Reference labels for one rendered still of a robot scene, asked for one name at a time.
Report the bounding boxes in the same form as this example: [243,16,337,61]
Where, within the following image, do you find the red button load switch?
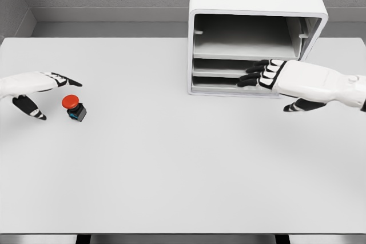
[61,94,88,123]

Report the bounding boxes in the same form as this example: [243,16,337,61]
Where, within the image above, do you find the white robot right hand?
[237,58,344,113]

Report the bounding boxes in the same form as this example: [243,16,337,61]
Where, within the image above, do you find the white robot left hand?
[0,71,83,121]

